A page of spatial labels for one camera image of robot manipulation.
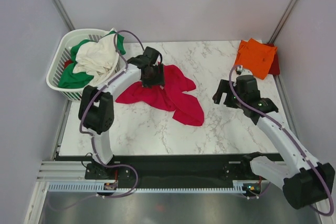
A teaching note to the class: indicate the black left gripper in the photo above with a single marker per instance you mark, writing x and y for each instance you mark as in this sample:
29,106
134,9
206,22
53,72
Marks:
158,80

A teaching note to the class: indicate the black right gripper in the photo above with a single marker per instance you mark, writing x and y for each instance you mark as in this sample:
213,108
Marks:
224,86

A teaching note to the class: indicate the pink t shirt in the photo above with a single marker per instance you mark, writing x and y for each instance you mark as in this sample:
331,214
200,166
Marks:
172,97

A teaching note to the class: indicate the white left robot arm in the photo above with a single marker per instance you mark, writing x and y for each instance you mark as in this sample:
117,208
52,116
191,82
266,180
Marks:
96,112

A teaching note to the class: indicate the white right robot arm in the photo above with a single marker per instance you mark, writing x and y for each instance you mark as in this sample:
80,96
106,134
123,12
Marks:
304,180

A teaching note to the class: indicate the folded orange t shirt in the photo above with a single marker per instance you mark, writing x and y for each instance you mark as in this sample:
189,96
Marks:
249,55

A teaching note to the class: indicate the white t shirt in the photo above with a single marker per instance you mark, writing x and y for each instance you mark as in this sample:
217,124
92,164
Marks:
97,59

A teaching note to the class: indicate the folded dark red t shirt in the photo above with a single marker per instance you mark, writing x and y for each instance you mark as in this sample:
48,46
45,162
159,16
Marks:
274,68

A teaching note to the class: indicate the white plastic laundry basket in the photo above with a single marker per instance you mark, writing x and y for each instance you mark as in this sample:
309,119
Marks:
56,69

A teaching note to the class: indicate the green t shirt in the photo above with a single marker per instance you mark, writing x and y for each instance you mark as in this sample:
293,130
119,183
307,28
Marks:
71,80

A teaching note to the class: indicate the dark red t shirt in basket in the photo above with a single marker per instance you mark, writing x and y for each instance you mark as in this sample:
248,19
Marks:
69,64

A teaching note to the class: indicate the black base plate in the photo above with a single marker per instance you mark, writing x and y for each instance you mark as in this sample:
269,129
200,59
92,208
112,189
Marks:
170,171

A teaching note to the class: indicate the white slotted cable duct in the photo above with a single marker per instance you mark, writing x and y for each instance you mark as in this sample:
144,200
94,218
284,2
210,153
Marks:
101,187

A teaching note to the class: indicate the right corner metal post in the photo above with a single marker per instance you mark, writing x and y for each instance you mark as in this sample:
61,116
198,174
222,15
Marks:
280,25

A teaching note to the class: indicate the aluminium frame rail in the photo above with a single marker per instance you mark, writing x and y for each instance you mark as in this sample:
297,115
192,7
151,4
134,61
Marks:
61,171

